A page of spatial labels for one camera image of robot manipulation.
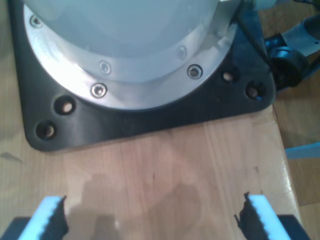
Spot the chair base with caster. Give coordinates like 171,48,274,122
264,15,320,88

